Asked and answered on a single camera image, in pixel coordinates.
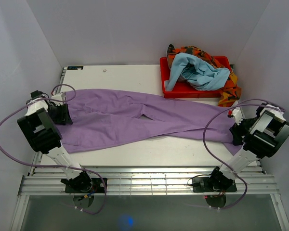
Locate orange camouflage trousers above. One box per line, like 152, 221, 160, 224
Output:
166, 44, 241, 107

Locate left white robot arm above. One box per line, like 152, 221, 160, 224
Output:
17, 90, 92, 193

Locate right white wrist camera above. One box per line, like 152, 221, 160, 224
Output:
227, 108, 244, 125

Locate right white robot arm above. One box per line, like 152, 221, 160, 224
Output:
208, 103, 289, 191

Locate purple trousers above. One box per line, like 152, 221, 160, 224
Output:
58, 89, 239, 154

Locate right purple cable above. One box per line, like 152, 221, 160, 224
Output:
184, 99, 285, 210

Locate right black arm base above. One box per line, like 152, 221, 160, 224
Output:
187, 176, 237, 193

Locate red plastic bin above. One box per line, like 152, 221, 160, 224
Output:
160, 57, 220, 99

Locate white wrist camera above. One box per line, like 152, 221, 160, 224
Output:
227, 108, 244, 125
51, 92, 66, 105

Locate purple cable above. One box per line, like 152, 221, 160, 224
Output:
184, 99, 285, 210
0, 84, 108, 215

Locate light blue trousers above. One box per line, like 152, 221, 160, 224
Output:
164, 53, 230, 91

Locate black label sticker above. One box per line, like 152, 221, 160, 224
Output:
67, 66, 84, 70

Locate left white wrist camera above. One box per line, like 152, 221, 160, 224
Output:
51, 92, 66, 105

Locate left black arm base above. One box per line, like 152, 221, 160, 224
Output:
64, 178, 108, 194

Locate aluminium rail frame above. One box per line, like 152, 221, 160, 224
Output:
11, 67, 289, 231

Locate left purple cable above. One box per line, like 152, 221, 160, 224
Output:
0, 84, 108, 215

